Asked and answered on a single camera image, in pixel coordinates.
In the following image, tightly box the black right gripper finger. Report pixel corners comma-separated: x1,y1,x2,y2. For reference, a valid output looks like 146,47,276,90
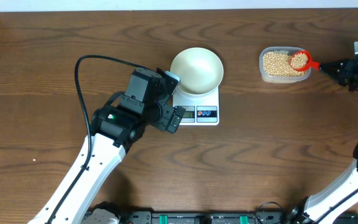
325,72,344,84
319,60,342,72

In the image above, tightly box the red measuring scoop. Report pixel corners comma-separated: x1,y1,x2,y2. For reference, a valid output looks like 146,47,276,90
290,50,320,72

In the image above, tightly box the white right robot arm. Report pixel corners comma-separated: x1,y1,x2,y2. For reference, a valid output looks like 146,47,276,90
284,59,358,223

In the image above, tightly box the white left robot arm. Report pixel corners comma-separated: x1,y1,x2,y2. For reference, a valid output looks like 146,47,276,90
31,88,185,224

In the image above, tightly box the white digital kitchen scale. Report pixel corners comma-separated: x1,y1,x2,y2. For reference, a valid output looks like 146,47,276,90
173,85,220,126

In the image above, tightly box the cream bowl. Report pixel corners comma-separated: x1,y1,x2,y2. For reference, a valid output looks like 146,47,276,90
170,47,224,95

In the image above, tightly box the clear plastic bean container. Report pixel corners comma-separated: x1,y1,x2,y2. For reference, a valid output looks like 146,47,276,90
259,46,311,84

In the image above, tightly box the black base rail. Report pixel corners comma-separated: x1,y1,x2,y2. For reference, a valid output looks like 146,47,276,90
82,202,358,224

